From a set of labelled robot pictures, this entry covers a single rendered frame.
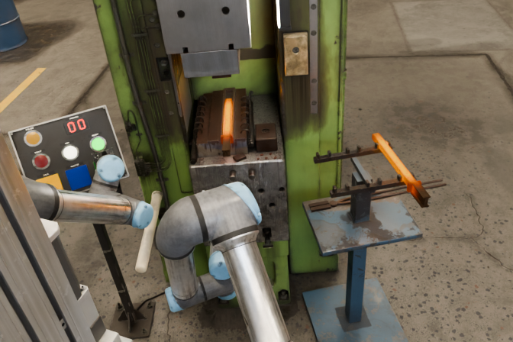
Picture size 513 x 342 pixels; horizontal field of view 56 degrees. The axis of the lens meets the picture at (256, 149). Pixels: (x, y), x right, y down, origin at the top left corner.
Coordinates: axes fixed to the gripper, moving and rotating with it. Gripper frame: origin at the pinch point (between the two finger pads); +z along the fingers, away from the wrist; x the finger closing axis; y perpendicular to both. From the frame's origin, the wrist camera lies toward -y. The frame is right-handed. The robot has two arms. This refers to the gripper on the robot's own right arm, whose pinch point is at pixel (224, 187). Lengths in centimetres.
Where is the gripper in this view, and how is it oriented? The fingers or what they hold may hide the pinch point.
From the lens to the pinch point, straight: 164.8
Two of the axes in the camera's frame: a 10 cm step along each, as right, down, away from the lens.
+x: 10.0, -0.7, -0.2
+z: -0.3, -5.7, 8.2
